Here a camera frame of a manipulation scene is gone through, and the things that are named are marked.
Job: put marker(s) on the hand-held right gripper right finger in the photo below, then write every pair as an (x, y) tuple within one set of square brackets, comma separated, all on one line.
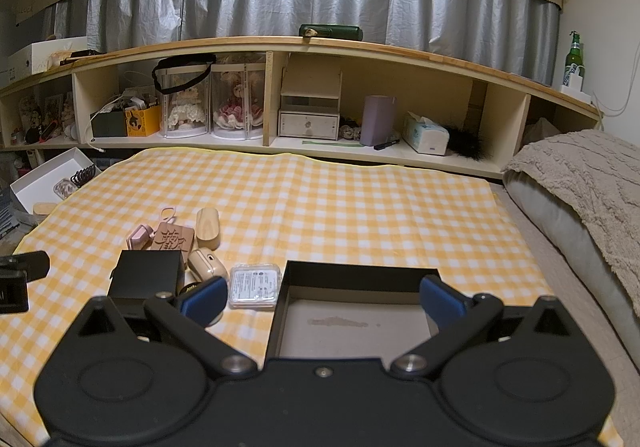
[(440, 302)]

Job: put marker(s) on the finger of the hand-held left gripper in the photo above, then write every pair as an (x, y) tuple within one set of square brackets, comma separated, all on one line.
[(30, 264)]

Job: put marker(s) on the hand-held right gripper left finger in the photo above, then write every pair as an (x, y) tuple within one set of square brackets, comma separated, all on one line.
[(202, 301)]

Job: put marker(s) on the beige earbud case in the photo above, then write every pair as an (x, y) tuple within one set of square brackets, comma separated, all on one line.
[(200, 264)]

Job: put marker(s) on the clear plastic case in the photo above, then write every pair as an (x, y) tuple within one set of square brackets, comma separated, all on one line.
[(252, 287)]

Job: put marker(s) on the small black box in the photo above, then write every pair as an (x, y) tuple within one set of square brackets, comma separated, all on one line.
[(145, 277)]

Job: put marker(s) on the carved wooden tag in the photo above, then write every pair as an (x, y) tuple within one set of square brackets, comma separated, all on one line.
[(172, 242)]

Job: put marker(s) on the oblong wooden case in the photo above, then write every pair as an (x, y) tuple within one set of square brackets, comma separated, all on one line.
[(209, 229)]

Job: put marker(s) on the black tray box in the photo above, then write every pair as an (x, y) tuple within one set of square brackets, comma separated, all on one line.
[(350, 322)]

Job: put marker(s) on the small wooden piece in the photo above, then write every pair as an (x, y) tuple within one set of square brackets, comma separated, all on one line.
[(45, 208)]

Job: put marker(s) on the white open box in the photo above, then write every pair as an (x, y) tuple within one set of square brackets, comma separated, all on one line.
[(35, 187)]

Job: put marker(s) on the small clear container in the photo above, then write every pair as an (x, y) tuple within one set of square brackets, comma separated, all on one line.
[(63, 188)]

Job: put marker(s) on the black hair claw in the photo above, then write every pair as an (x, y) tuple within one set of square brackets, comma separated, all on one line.
[(82, 177)]

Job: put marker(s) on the yellow checked blanket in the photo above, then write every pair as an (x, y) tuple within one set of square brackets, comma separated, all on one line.
[(325, 207)]

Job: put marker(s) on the dark green box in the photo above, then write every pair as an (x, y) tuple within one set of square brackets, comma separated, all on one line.
[(107, 124)]

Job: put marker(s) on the black feather puff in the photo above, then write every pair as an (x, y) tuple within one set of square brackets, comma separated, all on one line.
[(467, 142)]

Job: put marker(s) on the black pen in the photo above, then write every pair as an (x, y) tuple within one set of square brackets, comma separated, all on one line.
[(386, 144)]

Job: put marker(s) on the tissue pack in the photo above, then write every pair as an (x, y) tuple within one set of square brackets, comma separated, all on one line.
[(425, 134)]

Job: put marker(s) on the yellow box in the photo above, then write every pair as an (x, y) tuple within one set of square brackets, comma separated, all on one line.
[(141, 122)]

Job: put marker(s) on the purple box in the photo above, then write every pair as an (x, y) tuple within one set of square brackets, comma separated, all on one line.
[(377, 119)]

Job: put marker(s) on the green strip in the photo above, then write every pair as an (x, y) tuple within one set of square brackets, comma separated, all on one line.
[(330, 142)]

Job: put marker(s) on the clear case with pink doll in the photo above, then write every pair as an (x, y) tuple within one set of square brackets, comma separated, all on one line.
[(235, 102)]

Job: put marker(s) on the beige fuzzy throw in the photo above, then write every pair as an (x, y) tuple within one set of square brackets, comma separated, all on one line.
[(590, 167)]

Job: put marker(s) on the white cardboard box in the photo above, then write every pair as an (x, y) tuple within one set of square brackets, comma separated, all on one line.
[(40, 57)]

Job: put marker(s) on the wooden bedside shelf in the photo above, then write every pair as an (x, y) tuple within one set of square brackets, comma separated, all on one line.
[(270, 97)]

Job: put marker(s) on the small white box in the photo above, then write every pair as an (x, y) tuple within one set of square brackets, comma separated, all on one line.
[(575, 89)]

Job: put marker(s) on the green glass bottle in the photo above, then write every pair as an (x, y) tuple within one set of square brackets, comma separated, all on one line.
[(574, 57)]

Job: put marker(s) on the dark green case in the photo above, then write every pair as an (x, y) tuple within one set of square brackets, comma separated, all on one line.
[(330, 31)]

